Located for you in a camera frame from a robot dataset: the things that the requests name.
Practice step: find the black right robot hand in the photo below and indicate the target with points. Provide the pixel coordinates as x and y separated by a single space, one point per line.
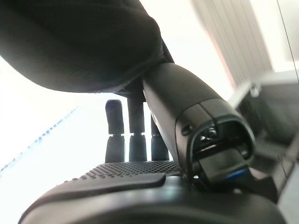
182 112

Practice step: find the black garment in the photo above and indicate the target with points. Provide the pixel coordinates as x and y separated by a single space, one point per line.
70 42

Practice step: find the sheer white curtain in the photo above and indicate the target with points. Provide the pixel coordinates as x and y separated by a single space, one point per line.
233 35

